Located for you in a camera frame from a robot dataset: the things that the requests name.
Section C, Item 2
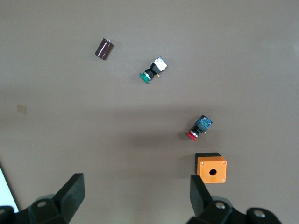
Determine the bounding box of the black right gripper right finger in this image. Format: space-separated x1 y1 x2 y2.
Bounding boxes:
186 174 281 224

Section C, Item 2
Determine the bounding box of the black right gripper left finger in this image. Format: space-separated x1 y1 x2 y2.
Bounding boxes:
0 173 85 224

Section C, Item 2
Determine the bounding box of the red push button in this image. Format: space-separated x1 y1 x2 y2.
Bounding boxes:
185 114 214 142

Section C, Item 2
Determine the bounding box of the green push button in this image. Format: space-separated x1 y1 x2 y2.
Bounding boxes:
139 56 168 85

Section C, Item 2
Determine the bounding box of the dark brown capacitor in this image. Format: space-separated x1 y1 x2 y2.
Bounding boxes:
94 37 115 61

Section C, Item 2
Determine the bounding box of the orange button enclosure box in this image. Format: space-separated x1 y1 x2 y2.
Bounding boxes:
194 152 228 184

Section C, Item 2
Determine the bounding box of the white drawer cabinet frame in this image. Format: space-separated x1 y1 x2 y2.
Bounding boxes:
0 161 20 214

